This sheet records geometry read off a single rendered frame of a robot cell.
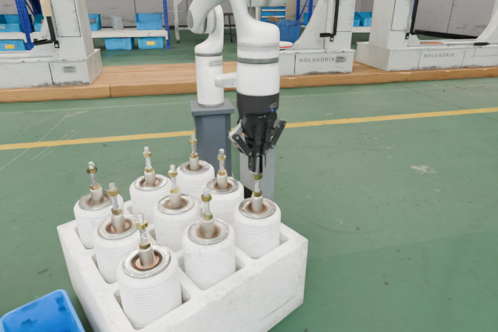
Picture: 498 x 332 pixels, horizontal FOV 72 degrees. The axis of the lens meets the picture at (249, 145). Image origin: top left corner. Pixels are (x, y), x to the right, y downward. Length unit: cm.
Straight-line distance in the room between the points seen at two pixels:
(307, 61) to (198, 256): 239
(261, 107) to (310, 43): 247
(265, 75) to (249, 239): 32
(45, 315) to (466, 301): 90
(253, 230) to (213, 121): 58
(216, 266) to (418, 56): 296
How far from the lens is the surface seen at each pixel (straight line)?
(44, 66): 278
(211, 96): 117
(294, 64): 282
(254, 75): 56
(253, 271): 66
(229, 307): 66
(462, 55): 367
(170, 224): 70
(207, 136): 119
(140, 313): 61
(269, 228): 68
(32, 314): 82
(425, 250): 110
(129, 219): 70
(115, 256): 67
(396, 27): 326
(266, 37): 55
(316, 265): 96
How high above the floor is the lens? 64
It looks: 23 degrees down
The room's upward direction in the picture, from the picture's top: straight up
